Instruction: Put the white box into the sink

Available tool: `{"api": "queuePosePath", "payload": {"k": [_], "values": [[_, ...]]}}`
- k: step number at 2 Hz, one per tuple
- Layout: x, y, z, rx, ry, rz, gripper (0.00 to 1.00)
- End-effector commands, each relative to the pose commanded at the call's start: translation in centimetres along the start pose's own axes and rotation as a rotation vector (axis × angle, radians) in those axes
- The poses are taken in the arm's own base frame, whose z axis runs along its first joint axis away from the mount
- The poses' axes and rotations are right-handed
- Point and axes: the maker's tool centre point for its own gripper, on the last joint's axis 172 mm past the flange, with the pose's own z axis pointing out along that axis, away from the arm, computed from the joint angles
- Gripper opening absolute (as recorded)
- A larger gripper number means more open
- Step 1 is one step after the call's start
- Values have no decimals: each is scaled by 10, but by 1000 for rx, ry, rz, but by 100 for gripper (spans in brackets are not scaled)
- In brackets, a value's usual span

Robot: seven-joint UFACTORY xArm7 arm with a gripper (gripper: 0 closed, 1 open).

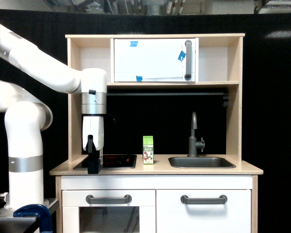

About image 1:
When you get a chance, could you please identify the grey microwave door handle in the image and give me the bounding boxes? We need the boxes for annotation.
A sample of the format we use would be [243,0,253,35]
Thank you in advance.
[184,40,192,81]

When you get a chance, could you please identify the blue clamp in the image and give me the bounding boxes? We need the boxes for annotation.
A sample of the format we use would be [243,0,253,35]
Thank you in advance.
[13,204,53,233]

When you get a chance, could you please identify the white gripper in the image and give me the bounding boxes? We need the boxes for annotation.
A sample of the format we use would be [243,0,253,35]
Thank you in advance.
[82,115,104,174]

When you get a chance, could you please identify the white oven door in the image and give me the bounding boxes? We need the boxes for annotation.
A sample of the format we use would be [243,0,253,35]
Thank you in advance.
[62,190,156,233]

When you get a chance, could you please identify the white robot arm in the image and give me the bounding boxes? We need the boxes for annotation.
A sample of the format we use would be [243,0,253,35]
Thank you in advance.
[0,24,107,210]

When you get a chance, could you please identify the grey toy faucet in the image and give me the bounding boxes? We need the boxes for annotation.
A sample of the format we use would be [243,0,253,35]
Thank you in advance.
[187,112,205,157]

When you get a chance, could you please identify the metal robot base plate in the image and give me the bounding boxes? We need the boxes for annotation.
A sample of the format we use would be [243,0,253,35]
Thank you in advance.
[0,191,60,222]

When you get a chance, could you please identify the grey cabinet door handle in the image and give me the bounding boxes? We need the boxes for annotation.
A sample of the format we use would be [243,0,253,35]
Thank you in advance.
[180,195,227,205]

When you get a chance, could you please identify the white milk carton box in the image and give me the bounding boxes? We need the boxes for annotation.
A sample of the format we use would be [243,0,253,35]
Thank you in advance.
[99,149,103,166]

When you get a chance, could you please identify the grey oven door handle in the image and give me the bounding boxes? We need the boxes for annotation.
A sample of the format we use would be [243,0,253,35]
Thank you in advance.
[85,195,132,204]

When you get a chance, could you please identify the white cabinet door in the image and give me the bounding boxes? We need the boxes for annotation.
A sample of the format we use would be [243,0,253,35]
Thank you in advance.
[156,190,251,233]

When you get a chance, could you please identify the green juice carton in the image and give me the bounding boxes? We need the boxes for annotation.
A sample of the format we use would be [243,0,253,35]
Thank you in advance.
[143,136,154,165]

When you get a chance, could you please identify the black toy stove top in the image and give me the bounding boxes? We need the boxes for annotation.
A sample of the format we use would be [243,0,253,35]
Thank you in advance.
[73,154,138,170]

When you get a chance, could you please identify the grey toy sink basin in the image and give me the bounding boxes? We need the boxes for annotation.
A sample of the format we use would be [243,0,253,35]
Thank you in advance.
[168,157,236,168]

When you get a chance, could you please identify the wooden toy kitchen frame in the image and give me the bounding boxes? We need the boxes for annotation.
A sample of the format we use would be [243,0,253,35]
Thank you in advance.
[50,33,263,233]

